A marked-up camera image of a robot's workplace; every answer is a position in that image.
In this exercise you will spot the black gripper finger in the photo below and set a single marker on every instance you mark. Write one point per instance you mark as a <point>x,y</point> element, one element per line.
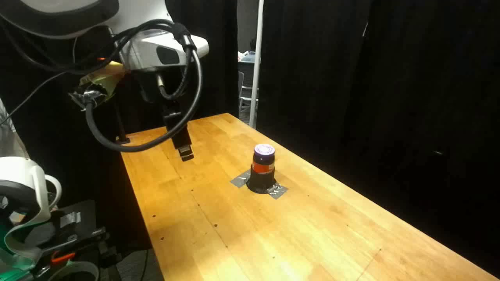
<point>184,149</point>

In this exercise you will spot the grey tape roll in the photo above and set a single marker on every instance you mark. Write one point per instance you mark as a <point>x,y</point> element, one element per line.
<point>72,271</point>

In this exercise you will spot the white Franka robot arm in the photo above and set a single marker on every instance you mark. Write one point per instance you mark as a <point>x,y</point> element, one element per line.
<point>150,51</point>

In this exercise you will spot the grey tape piece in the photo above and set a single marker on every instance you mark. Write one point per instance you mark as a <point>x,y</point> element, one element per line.
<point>277,190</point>

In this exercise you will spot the grey square plate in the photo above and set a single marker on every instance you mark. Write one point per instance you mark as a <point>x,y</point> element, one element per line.
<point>241,179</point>

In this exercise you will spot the gold wrist camera mount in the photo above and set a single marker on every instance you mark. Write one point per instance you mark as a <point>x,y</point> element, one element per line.
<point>102,79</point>

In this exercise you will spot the orange and black object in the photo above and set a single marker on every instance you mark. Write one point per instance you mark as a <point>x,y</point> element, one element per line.
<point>259,179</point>

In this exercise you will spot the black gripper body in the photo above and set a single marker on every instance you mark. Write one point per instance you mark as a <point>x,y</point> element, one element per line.
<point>169,98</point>

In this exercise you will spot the white vertical pole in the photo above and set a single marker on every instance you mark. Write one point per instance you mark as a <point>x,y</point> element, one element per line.
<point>256,62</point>

